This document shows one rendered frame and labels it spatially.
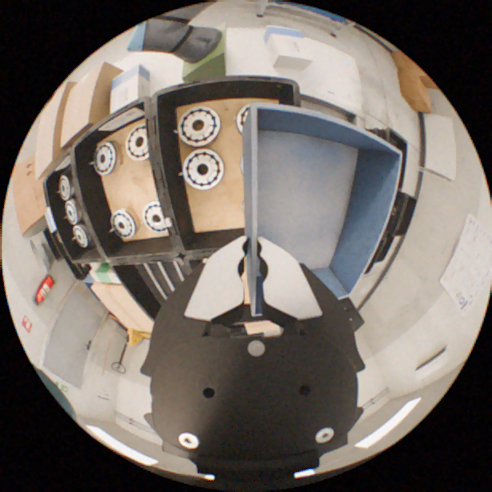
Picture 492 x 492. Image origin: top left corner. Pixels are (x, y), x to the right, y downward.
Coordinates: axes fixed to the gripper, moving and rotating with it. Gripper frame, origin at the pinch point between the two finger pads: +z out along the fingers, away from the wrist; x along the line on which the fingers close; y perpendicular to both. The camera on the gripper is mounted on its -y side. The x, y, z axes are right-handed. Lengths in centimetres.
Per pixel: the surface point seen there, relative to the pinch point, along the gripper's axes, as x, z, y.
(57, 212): -78, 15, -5
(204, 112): -10.6, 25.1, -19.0
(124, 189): -38.6, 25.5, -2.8
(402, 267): 285, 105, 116
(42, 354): -293, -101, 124
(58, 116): -74, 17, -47
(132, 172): -34.1, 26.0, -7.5
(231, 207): -5.1, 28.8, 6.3
